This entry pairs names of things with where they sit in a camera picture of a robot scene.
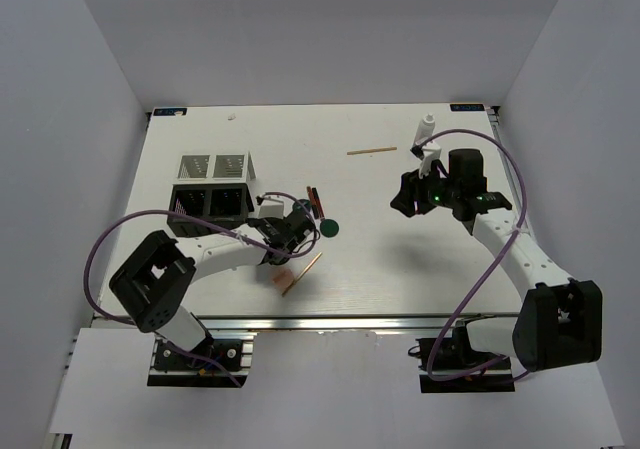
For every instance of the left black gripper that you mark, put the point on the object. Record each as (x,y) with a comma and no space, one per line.
(272,221)

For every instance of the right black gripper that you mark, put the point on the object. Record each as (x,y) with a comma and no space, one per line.
(411,189)

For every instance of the brown black makeup pencil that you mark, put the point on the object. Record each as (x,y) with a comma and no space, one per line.
(318,203)

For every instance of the red black makeup pencil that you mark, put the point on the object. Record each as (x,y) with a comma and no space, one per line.
(312,202)

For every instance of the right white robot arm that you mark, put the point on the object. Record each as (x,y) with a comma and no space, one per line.
(560,320)

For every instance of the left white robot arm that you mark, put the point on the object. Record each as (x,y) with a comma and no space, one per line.
(152,282)

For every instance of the green round compact left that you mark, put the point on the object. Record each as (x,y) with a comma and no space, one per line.
(304,203)

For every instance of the green round compact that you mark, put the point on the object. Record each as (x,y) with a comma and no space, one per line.
(304,203)
(329,228)

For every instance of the pink round puff lower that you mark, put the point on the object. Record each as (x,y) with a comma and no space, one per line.
(282,278)

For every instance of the green round compact right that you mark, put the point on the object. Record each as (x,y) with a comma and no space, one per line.
(329,228)

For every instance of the wooden stick near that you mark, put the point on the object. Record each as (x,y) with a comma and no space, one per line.
(301,275)

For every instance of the wooden stick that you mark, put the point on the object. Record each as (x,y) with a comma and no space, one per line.
(371,151)
(301,275)

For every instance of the black mesh organizer box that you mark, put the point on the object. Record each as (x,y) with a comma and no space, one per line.
(225,205)

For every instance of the white pink blue bottle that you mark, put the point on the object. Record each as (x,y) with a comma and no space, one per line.
(425,129)

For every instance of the right blue table label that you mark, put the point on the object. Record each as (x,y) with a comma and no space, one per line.
(466,107)

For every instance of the blue table label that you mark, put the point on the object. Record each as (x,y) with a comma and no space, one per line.
(169,112)
(466,107)

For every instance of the wooden stick far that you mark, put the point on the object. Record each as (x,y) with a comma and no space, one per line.
(371,151)

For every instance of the white mesh organizer box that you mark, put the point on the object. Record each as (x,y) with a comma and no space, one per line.
(225,167)

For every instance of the left blue table label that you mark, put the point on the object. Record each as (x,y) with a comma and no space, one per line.
(169,112)

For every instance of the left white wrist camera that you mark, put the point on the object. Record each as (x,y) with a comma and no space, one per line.
(270,207)

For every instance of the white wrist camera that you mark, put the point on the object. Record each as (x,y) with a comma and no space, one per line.
(427,153)
(270,207)

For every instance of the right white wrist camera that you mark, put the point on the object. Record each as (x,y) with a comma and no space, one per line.
(427,153)

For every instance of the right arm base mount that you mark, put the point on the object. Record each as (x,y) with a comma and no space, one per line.
(454,355)

